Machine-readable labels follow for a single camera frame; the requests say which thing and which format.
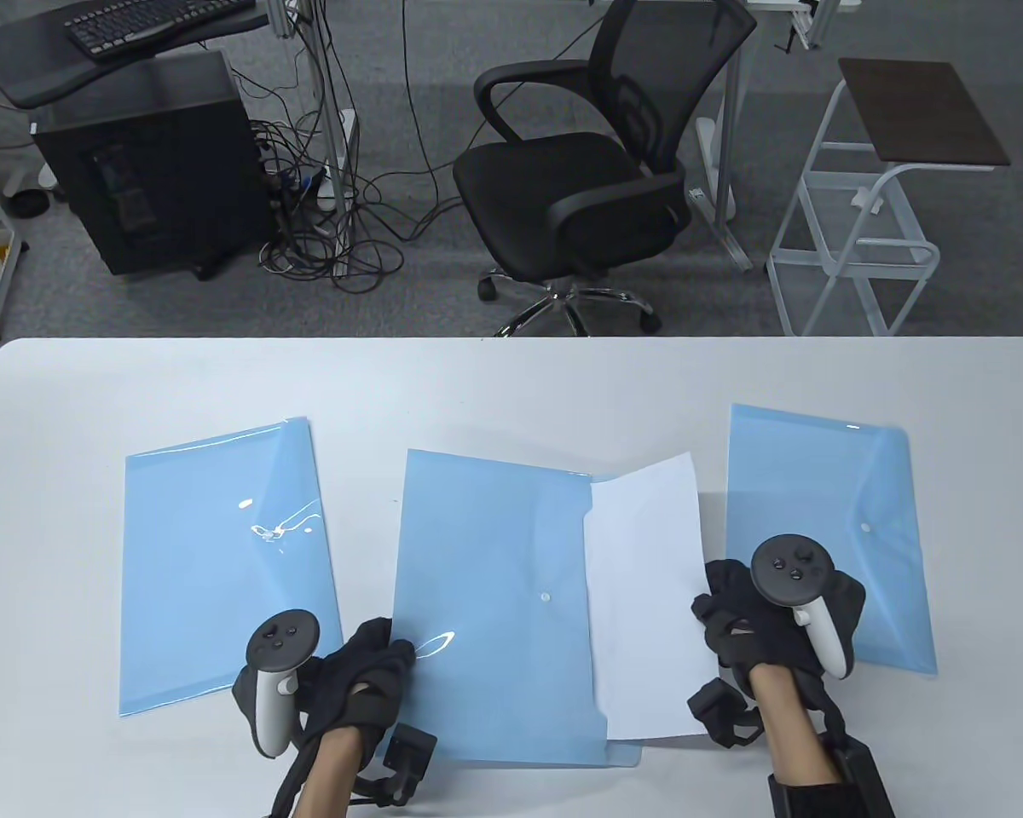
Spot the person's left forearm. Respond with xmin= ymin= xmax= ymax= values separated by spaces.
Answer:
xmin=294 ymin=729 xmax=367 ymax=818

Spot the tangle of black cables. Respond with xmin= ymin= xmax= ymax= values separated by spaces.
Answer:
xmin=234 ymin=0 xmax=478 ymax=296

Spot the black mesh office chair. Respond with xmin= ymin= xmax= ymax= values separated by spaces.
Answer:
xmin=453 ymin=0 xmax=758 ymax=337

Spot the black wrist box with strap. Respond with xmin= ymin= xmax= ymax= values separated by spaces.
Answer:
xmin=767 ymin=737 xmax=896 ymax=818

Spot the black curved desk top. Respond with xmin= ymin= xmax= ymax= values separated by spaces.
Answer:
xmin=0 ymin=0 xmax=271 ymax=110

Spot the white paper sheet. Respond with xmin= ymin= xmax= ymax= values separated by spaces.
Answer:
xmin=583 ymin=452 xmax=710 ymax=742

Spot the person's right hand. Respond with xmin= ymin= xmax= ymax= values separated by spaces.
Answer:
xmin=691 ymin=558 xmax=867 ymax=696

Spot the white desk frame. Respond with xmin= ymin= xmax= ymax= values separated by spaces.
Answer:
xmin=691 ymin=0 xmax=864 ymax=274

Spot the person's right forearm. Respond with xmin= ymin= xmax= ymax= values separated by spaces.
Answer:
xmin=748 ymin=665 xmax=845 ymax=785

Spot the blue plastic snap folder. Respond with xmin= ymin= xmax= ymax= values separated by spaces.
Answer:
xmin=390 ymin=449 xmax=642 ymax=768
xmin=118 ymin=416 xmax=344 ymax=717
xmin=723 ymin=404 xmax=939 ymax=676

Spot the grey and white handheld controller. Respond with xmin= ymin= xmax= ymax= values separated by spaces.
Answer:
xmin=750 ymin=533 xmax=847 ymax=680
xmin=233 ymin=609 xmax=321 ymax=759

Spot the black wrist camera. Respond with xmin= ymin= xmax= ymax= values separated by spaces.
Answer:
xmin=687 ymin=679 xmax=760 ymax=749
xmin=382 ymin=724 xmax=438 ymax=806

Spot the black keyboard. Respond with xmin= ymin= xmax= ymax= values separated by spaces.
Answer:
xmin=64 ymin=0 xmax=257 ymax=62

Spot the person's left hand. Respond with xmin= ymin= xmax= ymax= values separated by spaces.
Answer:
xmin=294 ymin=618 xmax=417 ymax=739

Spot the silver aluminium desk leg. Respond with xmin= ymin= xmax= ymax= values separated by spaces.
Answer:
xmin=266 ymin=0 xmax=357 ymax=278

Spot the black computer tower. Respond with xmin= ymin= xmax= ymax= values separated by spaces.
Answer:
xmin=32 ymin=49 xmax=275 ymax=282

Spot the white side table brown top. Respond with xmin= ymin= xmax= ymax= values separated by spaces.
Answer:
xmin=765 ymin=58 xmax=1012 ymax=337

